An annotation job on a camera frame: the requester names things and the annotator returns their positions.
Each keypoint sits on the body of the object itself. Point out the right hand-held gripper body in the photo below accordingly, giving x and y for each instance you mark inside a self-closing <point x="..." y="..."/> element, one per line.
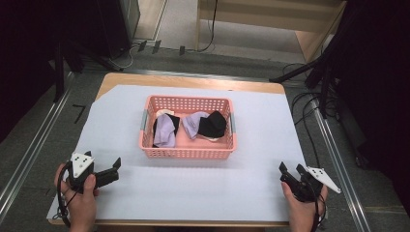
<point x="309" y="190"/>

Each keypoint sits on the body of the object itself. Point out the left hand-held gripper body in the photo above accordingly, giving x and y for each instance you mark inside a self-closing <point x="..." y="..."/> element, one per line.
<point x="80" y="164"/>

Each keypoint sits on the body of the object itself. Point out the person's right hand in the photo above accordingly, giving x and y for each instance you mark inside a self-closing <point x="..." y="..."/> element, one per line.
<point x="301" y="212"/>

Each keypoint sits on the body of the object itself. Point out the person's left hand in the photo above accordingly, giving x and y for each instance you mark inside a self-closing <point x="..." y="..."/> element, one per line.
<point x="80" y="206"/>

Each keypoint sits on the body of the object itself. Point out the long purple sock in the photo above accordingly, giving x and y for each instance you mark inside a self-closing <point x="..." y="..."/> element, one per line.
<point x="165" y="132"/>

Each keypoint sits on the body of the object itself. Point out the cream sock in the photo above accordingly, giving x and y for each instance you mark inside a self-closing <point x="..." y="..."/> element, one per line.
<point x="212" y="139"/>
<point x="164" y="112"/>

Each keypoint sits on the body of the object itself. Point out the black metal stand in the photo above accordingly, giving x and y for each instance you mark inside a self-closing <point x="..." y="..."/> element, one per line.
<point x="322" y="74"/>
<point x="59" y="74"/>

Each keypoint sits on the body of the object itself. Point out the white table sheet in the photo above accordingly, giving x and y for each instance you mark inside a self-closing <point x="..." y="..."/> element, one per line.
<point x="193" y="187"/>

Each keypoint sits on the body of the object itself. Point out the flat black sock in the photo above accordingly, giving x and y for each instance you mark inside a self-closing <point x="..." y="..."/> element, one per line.
<point x="176" y="122"/>

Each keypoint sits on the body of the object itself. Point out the pink plastic basket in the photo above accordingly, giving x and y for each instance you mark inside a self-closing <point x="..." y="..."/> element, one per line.
<point x="190" y="146"/>

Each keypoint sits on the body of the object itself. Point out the bunched black sock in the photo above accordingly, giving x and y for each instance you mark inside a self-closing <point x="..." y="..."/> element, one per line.
<point x="212" y="125"/>

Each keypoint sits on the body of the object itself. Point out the folded purple sock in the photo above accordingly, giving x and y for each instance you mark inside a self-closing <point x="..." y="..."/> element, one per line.
<point x="191" y="124"/>

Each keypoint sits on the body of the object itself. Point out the black cabinet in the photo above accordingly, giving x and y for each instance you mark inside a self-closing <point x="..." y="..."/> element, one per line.
<point x="119" y="25"/>

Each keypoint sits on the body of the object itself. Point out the wooden shelf unit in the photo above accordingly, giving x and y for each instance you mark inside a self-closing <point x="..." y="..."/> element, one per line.
<point x="309" y="35"/>

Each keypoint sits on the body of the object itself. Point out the metal floor rail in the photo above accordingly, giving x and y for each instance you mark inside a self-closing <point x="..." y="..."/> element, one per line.
<point x="341" y="174"/>
<point x="35" y="145"/>

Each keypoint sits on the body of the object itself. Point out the small black bracket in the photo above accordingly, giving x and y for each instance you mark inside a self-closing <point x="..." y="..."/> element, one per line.
<point x="156" y="46"/>
<point x="142" y="45"/>
<point x="182" y="50"/>

